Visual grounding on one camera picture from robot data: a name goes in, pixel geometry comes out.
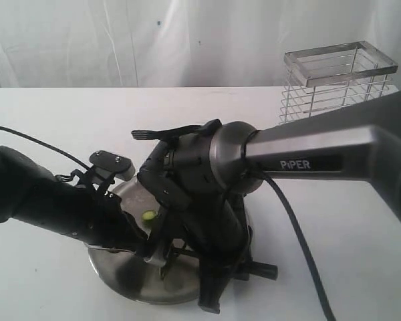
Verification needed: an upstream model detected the wire metal basket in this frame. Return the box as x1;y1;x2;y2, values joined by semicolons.
279;41;398;124

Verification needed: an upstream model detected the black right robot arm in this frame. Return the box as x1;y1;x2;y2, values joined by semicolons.
132;91;401;313

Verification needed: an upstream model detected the white backdrop curtain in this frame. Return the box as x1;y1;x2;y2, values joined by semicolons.
0;1;401;88

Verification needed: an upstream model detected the round cut cucumber slice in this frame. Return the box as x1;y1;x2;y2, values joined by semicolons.
141;210;158;226

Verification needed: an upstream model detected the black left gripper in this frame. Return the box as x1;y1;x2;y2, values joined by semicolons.
73;192;150;257

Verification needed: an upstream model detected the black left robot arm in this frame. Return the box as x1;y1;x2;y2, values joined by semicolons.
0;146;147;252

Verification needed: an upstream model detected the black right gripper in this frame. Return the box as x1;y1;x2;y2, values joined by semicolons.
180;192;278;305

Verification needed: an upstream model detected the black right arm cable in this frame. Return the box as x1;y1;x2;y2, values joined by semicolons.
130;118;338;321

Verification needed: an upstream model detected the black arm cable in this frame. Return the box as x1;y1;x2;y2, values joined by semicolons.
130;118;338;321
0;123;94;185

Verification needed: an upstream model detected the round steel plate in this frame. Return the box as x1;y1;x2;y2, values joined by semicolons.
88;178;200;304

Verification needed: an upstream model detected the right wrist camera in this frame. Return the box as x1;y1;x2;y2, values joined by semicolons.
144;205;187;268

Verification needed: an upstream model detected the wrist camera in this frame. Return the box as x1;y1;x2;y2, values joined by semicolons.
80;150;135;195
144;205;187;268

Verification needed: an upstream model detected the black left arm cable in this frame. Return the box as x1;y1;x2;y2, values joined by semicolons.
0;123;94;185

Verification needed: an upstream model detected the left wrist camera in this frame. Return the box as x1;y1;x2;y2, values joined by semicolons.
80;150;135;195

